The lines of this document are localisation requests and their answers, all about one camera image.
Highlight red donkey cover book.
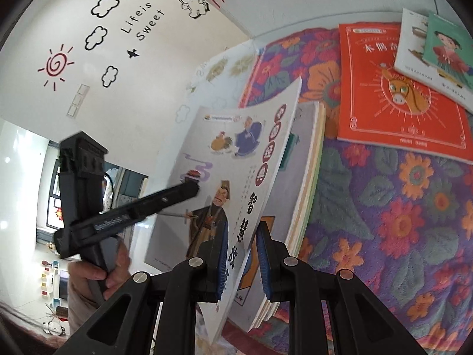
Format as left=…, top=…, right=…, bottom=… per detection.
left=336, top=22, right=473, bottom=165

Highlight red sun wall sticker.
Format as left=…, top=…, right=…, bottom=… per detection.
left=38, top=44, right=74, bottom=91

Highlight white wall switch panel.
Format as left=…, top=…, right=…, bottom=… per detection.
left=67, top=84, right=90, bottom=117

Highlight bear wall sticker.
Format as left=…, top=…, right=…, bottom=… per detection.
left=176, top=0, right=211, bottom=19

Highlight floral blanket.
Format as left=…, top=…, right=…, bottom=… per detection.
left=236, top=26, right=473, bottom=355

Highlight white picture book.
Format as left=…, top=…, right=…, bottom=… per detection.
left=393, top=7, right=444, bottom=85

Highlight white cartoon figures book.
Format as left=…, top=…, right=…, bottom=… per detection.
left=144, top=76, right=303, bottom=344

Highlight black lettering wall sticker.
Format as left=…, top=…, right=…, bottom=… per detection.
left=120, top=2, right=165, bottom=41

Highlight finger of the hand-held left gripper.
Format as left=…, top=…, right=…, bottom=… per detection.
left=127, top=179, right=201, bottom=222

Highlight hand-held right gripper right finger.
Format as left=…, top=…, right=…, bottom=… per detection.
left=256, top=220, right=425, bottom=355

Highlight stack of thin books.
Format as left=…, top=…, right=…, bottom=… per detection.
left=236, top=100, right=326, bottom=333

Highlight person's left hand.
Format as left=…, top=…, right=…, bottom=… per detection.
left=68, top=237, right=132, bottom=302

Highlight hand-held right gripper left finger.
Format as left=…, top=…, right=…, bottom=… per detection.
left=55, top=237, right=228, bottom=355

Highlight black cloud wall sticker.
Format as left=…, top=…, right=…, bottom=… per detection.
left=101, top=66, right=119, bottom=87
left=90, top=0, right=122, bottom=17
left=85, top=26, right=108, bottom=50

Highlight green girl cover book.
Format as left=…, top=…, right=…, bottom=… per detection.
left=422, top=12, right=473, bottom=113

